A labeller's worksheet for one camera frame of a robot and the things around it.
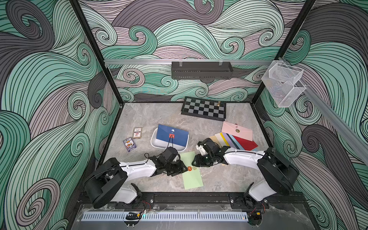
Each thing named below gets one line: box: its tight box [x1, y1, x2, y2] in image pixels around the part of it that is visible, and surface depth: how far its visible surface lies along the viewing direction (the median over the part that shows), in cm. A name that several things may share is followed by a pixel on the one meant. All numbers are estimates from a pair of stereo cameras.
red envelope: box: [231, 135, 259, 151], surface depth 97 cm
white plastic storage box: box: [150, 127, 190, 152], surface depth 97 cm
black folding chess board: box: [181, 96, 227, 122], surface depth 113 cm
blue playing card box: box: [122, 137, 137, 153], surface depth 94 cm
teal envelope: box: [228, 134, 246, 151], surface depth 97 cm
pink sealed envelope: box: [221, 120, 253, 142], surface depth 105 cm
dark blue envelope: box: [156, 124, 190, 148], surface depth 97 cm
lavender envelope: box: [221, 132, 238, 149], surface depth 98 cm
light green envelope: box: [180, 150, 204, 190], surface depth 83 cm
